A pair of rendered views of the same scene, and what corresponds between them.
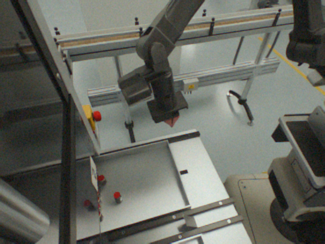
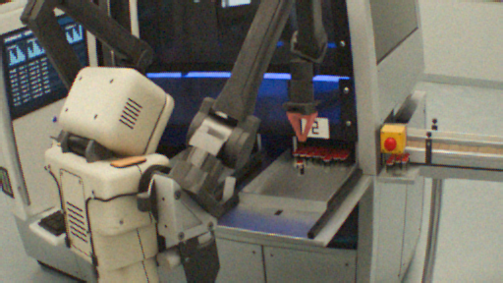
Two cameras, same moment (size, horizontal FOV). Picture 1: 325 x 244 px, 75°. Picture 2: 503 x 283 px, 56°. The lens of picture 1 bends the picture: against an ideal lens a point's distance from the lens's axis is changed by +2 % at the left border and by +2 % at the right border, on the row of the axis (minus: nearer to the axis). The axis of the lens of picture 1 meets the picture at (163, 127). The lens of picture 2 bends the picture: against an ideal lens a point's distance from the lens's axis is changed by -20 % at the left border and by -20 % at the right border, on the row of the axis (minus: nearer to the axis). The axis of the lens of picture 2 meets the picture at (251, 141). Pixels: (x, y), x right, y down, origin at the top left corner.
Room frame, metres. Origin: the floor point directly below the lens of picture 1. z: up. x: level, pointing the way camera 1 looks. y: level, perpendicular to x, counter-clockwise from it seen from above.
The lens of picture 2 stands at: (1.30, -1.08, 1.58)
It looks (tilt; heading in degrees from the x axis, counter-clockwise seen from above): 20 degrees down; 135
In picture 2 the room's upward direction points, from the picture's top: 6 degrees counter-clockwise
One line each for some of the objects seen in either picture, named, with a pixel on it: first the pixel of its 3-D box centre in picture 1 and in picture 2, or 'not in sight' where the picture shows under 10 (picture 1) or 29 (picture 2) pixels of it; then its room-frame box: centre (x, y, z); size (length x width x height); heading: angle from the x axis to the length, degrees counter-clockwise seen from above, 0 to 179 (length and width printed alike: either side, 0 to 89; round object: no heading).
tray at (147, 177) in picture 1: (130, 183); (306, 177); (0.30, 0.11, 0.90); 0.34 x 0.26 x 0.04; 106
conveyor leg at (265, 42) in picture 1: (253, 71); not in sight; (1.55, -0.79, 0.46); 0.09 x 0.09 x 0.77; 16
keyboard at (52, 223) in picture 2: not in sight; (85, 207); (-0.28, -0.34, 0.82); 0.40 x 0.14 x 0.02; 96
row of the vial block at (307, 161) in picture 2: (96, 192); (319, 161); (0.27, 0.22, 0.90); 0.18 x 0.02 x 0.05; 16
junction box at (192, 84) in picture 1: (190, 85); not in sight; (1.32, -0.21, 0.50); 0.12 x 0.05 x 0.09; 106
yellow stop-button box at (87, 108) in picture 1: (83, 118); (394, 138); (0.51, 0.30, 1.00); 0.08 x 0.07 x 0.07; 106
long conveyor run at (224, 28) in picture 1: (174, 30); not in sight; (1.35, -0.07, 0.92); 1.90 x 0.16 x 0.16; 106
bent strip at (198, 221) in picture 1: (206, 216); (220, 196); (0.20, -0.13, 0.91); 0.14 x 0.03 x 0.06; 105
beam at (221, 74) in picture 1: (189, 80); not in sight; (1.39, -0.21, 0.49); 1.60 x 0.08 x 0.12; 106
